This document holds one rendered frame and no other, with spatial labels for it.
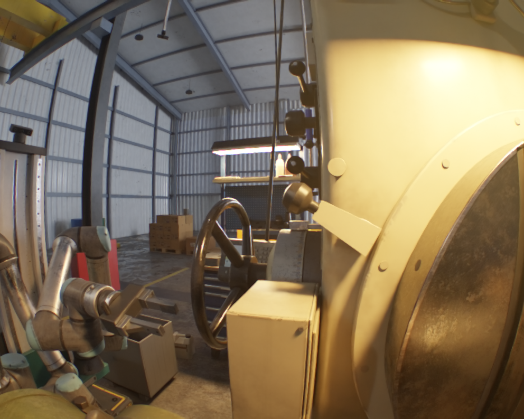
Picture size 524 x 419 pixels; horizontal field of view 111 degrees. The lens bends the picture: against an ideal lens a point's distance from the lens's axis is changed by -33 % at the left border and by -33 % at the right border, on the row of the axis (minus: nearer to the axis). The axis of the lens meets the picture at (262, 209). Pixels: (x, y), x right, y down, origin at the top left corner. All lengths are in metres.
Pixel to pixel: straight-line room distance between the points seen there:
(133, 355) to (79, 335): 1.28
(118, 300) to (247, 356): 0.40
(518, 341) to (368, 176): 0.31
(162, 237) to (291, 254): 8.08
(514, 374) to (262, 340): 0.35
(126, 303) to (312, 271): 0.41
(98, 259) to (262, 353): 1.04
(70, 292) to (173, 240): 7.61
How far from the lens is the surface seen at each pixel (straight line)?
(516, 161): 0.36
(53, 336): 0.83
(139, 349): 1.98
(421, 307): 0.31
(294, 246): 0.55
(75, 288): 0.76
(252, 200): 2.64
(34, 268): 1.57
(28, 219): 1.56
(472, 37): 0.54
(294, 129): 0.68
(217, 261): 2.32
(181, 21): 11.04
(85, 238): 1.25
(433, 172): 0.38
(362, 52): 0.45
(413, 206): 0.37
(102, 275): 1.33
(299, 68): 0.57
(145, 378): 2.11
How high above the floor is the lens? 1.47
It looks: 1 degrees down
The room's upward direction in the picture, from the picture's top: straight up
